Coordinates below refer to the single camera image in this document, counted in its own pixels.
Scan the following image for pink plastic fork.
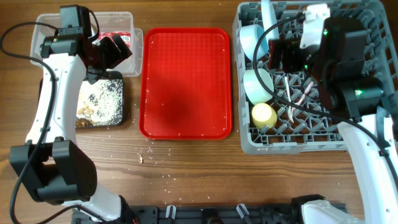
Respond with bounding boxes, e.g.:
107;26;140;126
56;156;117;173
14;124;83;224
295;81;313;106

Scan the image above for light blue plate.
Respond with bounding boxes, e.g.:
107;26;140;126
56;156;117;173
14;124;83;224
261;0;279;41

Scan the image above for light blue bowl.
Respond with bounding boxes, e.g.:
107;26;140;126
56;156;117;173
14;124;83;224
239;24;269;61

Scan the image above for green bowl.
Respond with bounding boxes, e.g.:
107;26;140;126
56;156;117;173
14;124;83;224
243;68;274;105

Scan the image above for rice and food leftovers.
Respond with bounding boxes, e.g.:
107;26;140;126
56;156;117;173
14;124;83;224
75;79;123;128

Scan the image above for white plastic spoon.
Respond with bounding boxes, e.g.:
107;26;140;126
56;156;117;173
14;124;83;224
284;76;294;123

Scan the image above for yellow plastic cup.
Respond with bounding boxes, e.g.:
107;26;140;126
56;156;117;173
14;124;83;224
251;103;277;129

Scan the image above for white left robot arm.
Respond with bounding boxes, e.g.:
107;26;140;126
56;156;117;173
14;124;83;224
9;22;138;223

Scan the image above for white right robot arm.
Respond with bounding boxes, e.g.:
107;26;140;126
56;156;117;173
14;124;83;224
303;17;397;223

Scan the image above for grey dishwasher rack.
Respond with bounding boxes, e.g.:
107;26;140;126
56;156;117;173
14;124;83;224
232;1;397;154

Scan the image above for clear plastic waste bin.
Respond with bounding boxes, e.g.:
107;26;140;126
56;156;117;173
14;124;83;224
30;12;144;77

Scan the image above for black waste tray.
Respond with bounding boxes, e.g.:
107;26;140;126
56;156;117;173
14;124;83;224
39;71;125;129

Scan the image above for red snack wrapper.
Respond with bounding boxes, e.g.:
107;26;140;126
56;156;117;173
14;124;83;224
98;31;131;47

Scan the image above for red serving tray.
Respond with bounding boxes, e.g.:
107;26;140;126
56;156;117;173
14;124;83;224
139;27;233;140

